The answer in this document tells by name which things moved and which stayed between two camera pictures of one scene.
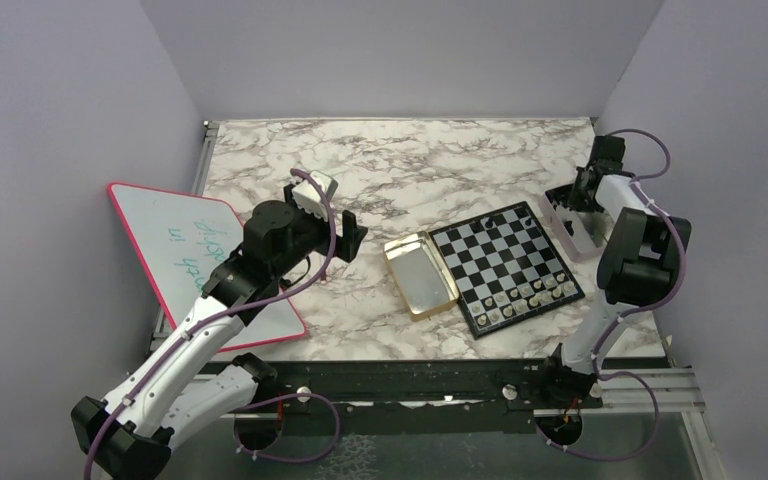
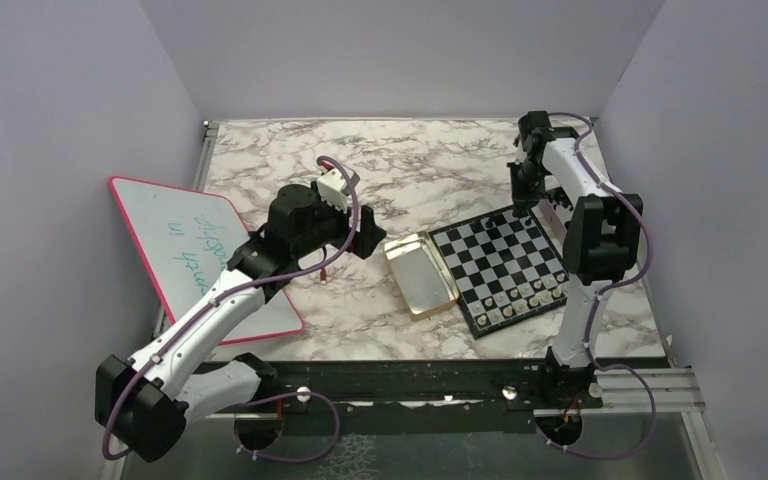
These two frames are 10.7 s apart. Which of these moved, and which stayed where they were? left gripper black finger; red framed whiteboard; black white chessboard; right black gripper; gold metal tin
Moved: left gripper black finger; right black gripper
Stayed: gold metal tin; black white chessboard; red framed whiteboard
